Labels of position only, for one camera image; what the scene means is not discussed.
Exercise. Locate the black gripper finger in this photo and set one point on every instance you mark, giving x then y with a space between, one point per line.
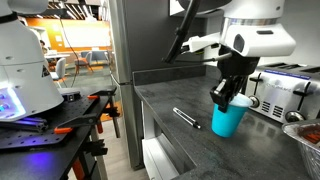
240 85
222 95

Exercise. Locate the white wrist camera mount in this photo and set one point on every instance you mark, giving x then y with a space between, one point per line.
200 43

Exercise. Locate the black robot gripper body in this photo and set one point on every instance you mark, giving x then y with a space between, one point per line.
238 66

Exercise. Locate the seated person in background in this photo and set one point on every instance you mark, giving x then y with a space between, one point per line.
43 47

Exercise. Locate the small black box device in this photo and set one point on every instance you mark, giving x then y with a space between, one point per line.
70 96

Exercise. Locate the grey office chair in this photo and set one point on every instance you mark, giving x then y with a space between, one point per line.
60 70

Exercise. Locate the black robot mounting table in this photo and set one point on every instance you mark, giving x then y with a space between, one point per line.
40 156

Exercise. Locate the black and silver pen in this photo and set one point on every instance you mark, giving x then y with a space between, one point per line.
185 116

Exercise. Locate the black and silver toaster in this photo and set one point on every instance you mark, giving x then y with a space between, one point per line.
283 93

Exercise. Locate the black orange bar clamp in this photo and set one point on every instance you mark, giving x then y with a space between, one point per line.
91 150
75 123
106 100

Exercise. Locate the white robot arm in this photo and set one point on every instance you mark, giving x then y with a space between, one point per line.
256 30

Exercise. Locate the white lower cabinet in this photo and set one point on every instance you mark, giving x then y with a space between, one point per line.
160 156

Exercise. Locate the brown wooden chair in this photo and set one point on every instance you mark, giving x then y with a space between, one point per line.
85 61

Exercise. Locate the aluminium foil tray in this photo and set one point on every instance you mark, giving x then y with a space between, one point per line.
308 156

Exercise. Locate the red food in tray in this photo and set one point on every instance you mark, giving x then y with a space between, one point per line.
310 133

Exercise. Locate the stainless steel refrigerator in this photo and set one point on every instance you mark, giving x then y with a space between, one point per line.
150 40

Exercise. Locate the blue plastic cup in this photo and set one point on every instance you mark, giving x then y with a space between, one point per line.
228 120

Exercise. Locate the aluminium extrusion bar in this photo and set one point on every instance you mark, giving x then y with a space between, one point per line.
26 125

